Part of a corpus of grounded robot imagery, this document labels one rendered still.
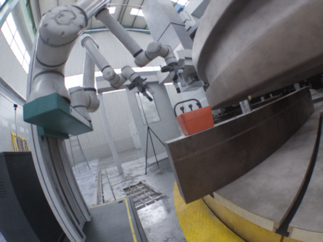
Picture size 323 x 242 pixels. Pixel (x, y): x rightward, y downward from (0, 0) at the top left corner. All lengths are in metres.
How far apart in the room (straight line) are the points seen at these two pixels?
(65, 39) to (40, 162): 0.49
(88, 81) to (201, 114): 0.94
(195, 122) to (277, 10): 1.03
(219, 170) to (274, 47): 0.84
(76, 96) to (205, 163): 0.93
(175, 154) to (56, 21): 0.75
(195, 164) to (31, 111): 0.76
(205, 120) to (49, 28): 0.80
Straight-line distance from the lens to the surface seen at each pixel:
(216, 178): 0.82
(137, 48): 0.95
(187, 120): 0.72
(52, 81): 0.54
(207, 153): 0.75
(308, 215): 0.61
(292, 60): 0.94
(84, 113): 0.96
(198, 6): 8.03
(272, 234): 0.72
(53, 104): 0.46
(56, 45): 0.47
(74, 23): 0.48
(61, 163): 0.91
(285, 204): 0.66
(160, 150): 3.86
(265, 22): 1.20
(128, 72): 1.06
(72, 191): 0.92
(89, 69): 1.26
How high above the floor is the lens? 0.75
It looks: 4 degrees up
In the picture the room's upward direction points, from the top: 17 degrees counter-clockwise
